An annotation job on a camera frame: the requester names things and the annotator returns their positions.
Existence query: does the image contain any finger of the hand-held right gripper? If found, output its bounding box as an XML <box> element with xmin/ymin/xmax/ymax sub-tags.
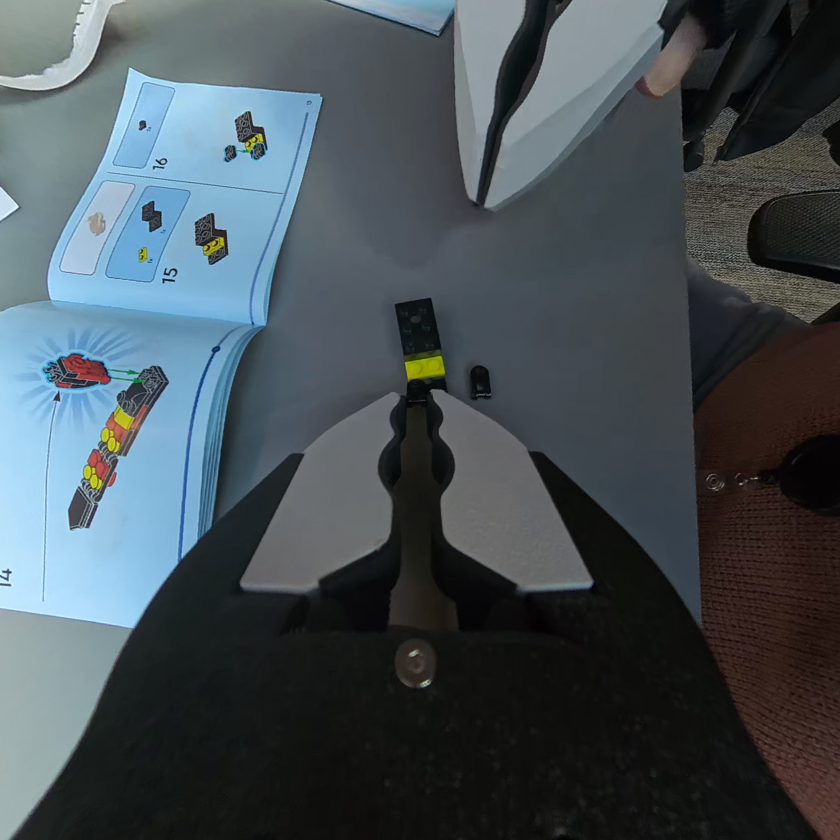
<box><xmin>484</xmin><ymin>0</ymin><xmax>667</xmax><ymax>211</ymax></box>
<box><xmin>455</xmin><ymin>0</ymin><xmax>536</xmax><ymax>199</ymax></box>

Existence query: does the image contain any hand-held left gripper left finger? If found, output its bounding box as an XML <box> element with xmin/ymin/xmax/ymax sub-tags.
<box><xmin>239</xmin><ymin>392</ymin><xmax>404</xmax><ymax>595</ymax></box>

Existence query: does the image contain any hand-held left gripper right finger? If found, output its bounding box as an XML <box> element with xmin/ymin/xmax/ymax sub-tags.
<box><xmin>430</xmin><ymin>392</ymin><xmax>595</xmax><ymax>592</ymax></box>

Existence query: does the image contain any black and yellow brick assembly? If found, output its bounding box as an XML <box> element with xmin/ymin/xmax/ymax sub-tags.
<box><xmin>395</xmin><ymin>298</ymin><xmax>448</xmax><ymax>403</ymax></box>

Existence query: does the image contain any grey desk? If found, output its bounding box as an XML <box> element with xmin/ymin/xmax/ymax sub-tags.
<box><xmin>0</xmin><ymin>0</ymin><xmax>703</xmax><ymax>840</ymax></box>

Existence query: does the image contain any person's right hand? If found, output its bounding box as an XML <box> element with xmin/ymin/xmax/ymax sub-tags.
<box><xmin>635</xmin><ymin>13</ymin><xmax>706</xmax><ymax>99</ymax></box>

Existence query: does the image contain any blue booklet with white cover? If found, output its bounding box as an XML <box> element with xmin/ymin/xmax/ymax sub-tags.
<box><xmin>328</xmin><ymin>0</ymin><xmax>455</xmax><ymax>37</ymax></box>

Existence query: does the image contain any black mesh office chair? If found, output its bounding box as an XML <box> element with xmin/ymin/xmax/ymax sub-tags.
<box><xmin>747</xmin><ymin>192</ymin><xmax>840</xmax><ymax>284</ymax></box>

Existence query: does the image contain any person's brown sweater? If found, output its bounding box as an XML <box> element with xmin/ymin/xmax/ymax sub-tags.
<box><xmin>692</xmin><ymin>322</ymin><xmax>840</xmax><ymax>840</ymax></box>

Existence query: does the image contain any grey chair armrest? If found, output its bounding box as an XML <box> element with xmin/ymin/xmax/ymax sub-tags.
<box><xmin>686</xmin><ymin>262</ymin><xmax>809</xmax><ymax>409</ymax></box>

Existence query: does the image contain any black badge reel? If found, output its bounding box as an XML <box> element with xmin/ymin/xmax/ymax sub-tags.
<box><xmin>703</xmin><ymin>435</ymin><xmax>840</xmax><ymax>514</ymax></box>

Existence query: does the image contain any open blue instruction booklet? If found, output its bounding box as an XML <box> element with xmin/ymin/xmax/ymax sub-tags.
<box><xmin>0</xmin><ymin>67</ymin><xmax>324</xmax><ymax>630</ymax></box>

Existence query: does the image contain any torn white paper strip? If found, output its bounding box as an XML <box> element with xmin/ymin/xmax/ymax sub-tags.
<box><xmin>0</xmin><ymin>0</ymin><xmax>126</xmax><ymax>91</ymax></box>

